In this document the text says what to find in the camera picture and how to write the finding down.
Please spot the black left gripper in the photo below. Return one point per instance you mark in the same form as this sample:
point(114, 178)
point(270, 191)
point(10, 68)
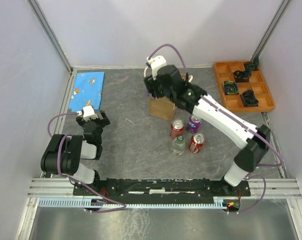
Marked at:
point(103, 122)

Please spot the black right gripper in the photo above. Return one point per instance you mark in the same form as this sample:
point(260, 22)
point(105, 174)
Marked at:
point(151, 84)

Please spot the brown canvas bag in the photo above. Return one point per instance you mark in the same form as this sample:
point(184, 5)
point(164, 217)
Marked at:
point(163, 108)

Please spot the red soda can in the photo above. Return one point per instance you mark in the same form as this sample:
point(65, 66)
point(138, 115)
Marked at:
point(176, 128)
point(196, 142)

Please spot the purple soda can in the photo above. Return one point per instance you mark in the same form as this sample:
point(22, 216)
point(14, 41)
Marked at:
point(194, 124)

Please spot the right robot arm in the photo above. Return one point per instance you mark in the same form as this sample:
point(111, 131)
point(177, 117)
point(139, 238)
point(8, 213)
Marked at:
point(251, 140)

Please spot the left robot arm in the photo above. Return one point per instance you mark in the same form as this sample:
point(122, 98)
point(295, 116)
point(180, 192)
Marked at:
point(63, 153)

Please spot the blue space-print cloth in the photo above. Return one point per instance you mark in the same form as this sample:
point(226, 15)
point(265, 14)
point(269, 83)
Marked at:
point(87, 90)

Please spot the blue-green rolled sock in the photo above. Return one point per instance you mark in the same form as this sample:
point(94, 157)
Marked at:
point(230, 87)

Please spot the black rolled sock upper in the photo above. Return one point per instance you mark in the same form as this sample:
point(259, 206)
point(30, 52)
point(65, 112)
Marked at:
point(242, 76)

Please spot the black rolled sock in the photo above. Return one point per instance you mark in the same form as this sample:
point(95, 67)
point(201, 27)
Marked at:
point(242, 76)
point(248, 99)

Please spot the orange compartment tray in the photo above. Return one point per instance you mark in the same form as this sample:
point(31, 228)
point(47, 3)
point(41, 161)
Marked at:
point(224, 72)

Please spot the black rolled sock lower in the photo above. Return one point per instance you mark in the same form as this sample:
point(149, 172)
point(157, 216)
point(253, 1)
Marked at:
point(248, 99)

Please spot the blue-green rolled sock corner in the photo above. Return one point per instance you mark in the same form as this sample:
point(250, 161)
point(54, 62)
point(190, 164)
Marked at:
point(251, 66)

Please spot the dark green sock outside tray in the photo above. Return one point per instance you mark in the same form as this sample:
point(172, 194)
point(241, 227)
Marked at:
point(255, 61)

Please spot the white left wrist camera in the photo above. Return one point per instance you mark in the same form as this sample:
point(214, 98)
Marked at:
point(87, 113)

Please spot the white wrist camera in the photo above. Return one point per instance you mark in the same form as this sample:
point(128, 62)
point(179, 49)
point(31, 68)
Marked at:
point(156, 63)
point(87, 113)

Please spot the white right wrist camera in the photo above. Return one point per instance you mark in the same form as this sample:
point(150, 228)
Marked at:
point(156, 63)

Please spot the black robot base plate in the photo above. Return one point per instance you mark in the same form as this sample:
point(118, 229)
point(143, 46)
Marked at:
point(162, 191)

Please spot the aluminium frame rail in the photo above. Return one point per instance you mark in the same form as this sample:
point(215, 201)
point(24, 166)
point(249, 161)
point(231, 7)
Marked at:
point(282, 188)

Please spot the blue slotted cable duct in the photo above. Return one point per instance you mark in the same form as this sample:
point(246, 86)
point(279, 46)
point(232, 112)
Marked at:
point(60, 202)

